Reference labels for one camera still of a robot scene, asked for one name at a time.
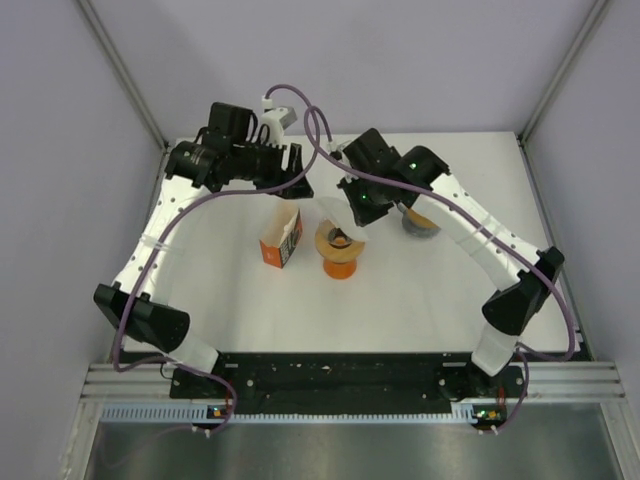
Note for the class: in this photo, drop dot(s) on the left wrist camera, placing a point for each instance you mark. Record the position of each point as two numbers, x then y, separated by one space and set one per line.
277 120

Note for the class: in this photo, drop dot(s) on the orange filter box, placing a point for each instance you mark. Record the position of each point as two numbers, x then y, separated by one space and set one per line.
278 256

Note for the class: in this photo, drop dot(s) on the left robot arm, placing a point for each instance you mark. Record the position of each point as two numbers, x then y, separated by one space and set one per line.
235 145

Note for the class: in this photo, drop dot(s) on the aluminium corner post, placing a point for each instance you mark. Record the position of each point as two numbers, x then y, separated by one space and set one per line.
595 16
109 50

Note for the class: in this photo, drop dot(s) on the left aluminium corner post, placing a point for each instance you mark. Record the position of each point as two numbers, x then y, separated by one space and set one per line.
109 50

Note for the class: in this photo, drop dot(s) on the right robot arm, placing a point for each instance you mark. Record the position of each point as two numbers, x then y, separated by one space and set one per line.
378 177

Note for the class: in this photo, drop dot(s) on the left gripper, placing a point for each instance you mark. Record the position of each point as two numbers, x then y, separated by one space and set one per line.
278 175

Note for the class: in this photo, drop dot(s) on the paper coffee filters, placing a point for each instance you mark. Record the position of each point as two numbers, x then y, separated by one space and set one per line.
283 222

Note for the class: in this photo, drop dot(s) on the grey glass server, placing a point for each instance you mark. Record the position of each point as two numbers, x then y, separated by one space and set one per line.
416 224

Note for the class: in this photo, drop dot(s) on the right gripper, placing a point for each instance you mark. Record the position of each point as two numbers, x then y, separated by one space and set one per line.
363 216

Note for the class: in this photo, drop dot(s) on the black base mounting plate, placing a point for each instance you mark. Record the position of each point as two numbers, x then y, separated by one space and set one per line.
347 383

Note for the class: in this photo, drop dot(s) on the slotted cable duct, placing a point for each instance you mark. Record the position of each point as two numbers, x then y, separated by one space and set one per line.
202 414

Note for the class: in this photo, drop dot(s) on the right aluminium corner post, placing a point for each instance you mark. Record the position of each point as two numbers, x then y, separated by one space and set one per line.
595 16

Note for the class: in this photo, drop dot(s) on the orange glass beaker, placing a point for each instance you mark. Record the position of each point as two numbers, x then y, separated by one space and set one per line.
339 271

